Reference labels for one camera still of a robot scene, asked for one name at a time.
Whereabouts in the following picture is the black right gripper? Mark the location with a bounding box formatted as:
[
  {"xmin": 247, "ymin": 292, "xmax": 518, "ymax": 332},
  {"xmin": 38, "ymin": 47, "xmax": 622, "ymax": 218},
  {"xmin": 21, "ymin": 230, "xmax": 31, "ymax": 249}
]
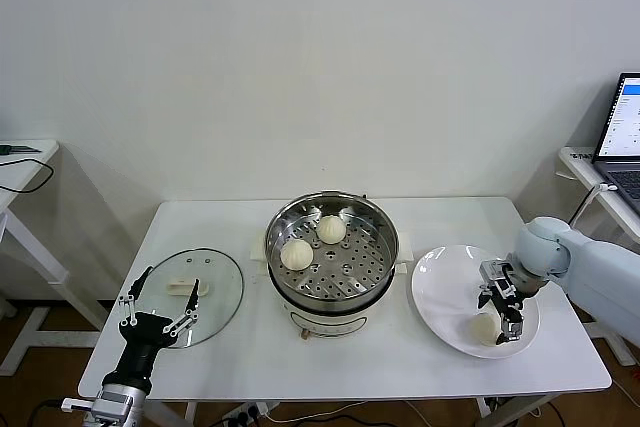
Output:
[{"xmin": 475, "ymin": 286, "xmax": 526, "ymax": 347}]

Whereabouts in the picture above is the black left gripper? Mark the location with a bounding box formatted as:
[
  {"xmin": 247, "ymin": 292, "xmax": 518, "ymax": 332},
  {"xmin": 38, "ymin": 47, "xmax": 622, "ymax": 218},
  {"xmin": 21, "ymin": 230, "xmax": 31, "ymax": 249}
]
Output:
[{"xmin": 102, "ymin": 266, "xmax": 201, "ymax": 391}]

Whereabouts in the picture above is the white steamed baozi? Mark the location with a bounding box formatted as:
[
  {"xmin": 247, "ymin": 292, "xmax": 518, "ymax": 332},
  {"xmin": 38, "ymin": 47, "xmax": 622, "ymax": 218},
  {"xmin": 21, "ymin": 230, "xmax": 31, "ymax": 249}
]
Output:
[
  {"xmin": 279, "ymin": 239, "xmax": 315, "ymax": 272},
  {"xmin": 469, "ymin": 313, "xmax": 501, "ymax": 348},
  {"xmin": 314, "ymin": 215, "xmax": 346, "ymax": 246}
]

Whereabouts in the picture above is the round glass pot lid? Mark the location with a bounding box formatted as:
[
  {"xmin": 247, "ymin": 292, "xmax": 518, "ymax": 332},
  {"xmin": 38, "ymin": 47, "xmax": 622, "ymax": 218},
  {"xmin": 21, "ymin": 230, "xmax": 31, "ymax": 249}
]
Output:
[{"xmin": 132, "ymin": 246, "xmax": 245, "ymax": 348}]

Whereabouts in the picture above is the stainless steel steamer basket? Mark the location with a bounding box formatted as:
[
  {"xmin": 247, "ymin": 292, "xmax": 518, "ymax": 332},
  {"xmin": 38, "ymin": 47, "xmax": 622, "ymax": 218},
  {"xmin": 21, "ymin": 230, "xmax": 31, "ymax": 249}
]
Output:
[{"xmin": 263, "ymin": 190, "xmax": 401, "ymax": 311}]

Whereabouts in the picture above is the white round plate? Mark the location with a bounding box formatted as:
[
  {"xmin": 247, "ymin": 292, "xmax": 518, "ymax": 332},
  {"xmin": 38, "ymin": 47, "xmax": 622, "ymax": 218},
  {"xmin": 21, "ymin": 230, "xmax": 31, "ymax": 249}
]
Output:
[{"xmin": 410, "ymin": 245, "xmax": 542, "ymax": 360}]

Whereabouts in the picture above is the white power strip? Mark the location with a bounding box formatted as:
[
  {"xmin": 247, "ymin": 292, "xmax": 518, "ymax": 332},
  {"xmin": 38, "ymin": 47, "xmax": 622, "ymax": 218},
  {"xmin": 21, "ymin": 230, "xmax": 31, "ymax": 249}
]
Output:
[{"xmin": 222, "ymin": 400, "xmax": 282, "ymax": 423}]

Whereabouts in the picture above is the white electric cooker pot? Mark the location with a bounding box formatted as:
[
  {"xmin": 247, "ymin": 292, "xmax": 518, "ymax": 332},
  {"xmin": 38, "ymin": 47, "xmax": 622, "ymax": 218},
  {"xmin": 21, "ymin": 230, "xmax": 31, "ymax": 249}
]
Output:
[{"xmin": 248, "ymin": 231, "xmax": 414, "ymax": 343}]

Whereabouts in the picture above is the white side table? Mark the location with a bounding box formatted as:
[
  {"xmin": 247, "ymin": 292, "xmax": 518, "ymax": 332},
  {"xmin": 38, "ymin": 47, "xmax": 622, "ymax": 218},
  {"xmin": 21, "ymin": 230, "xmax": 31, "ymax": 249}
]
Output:
[
  {"xmin": 557, "ymin": 146, "xmax": 640, "ymax": 368},
  {"xmin": 0, "ymin": 139, "xmax": 111, "ymax": 378}
]

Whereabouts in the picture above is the grey open laptop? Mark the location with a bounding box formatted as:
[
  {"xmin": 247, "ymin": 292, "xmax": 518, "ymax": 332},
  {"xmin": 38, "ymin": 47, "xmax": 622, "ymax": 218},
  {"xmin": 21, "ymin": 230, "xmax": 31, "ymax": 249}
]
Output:
[{"xmin": 591, "ymin": 71, "xmax": 640, "ymax": 211}]

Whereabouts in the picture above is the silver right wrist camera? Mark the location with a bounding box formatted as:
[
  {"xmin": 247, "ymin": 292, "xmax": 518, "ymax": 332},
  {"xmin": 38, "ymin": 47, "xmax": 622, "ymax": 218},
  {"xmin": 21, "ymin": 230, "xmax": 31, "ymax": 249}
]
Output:
[{"xmin": 478, "ymin": 257, "xmax": 517, "ymax": 298}]

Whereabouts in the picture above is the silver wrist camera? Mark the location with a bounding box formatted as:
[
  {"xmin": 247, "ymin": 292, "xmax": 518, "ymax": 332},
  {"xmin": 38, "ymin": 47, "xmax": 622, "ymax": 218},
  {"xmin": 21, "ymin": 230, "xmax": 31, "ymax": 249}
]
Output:
[
  {"xmin": 478, "ymin": 257, "xmax": 517, "ymax": 298},
  {"xmin": 61, "ymin": 386, "xmax": 134, "ymax": 421}
]

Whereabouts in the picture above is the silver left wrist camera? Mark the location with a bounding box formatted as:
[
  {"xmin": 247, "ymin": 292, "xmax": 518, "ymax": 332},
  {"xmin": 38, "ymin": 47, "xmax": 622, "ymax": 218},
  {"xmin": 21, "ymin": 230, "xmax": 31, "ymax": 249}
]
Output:
[{"xmin": 61, "ymin": 386, "xmax": 134, "ymax": 421}]

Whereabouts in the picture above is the black cable with white plug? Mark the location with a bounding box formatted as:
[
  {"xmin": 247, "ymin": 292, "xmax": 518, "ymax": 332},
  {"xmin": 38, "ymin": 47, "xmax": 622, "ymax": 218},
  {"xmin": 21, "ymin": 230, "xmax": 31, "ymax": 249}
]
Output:
[{"xmin": 567, "ymin": 182, "xmax": 617, "ymax": 226}]

